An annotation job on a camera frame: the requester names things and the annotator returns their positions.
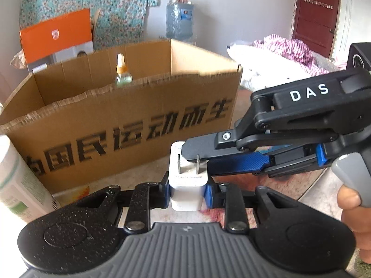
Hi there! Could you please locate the person's right hand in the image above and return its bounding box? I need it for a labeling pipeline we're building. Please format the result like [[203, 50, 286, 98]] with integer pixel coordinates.
[[337, 185, 371, 264]]

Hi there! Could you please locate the white power adapter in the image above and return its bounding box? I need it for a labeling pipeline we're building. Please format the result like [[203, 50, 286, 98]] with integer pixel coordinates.
[[169, 141, 208, 212]]

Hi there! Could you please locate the dark red door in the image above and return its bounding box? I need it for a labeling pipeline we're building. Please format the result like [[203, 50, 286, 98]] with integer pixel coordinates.
[[292, 0, 339, 58]]

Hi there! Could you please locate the teal floral cloth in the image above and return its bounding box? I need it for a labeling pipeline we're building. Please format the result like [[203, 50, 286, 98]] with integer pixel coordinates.
[[19, 0, 158, 50]]

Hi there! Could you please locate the pink white cloth pile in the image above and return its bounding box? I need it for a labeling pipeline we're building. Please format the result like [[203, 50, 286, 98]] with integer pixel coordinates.
[[227, 34, 339, 92]]

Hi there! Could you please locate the blue water jug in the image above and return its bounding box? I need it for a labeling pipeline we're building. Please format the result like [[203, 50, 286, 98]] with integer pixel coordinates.
[[165, 0, 194, 41]]

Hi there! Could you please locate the green dropper bottle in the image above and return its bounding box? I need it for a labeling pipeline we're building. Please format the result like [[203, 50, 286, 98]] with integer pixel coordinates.
[[115, 53, 133, 87]]

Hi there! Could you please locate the white green tube bottle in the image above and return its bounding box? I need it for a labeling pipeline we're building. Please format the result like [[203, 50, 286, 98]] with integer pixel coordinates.
[[0, 135, 60, 223]]

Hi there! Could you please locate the black speaker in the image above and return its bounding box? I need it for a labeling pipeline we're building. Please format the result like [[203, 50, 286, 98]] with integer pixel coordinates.
[[346, 42, 371, 72]]

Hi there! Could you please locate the orange Philips box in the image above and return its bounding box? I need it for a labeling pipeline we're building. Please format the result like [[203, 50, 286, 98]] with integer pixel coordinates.
[[19, 9, 94, 73]]

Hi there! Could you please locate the brown cardboard box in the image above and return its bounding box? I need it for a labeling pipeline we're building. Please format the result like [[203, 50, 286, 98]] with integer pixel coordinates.
[[1, 40, 242, 193]]

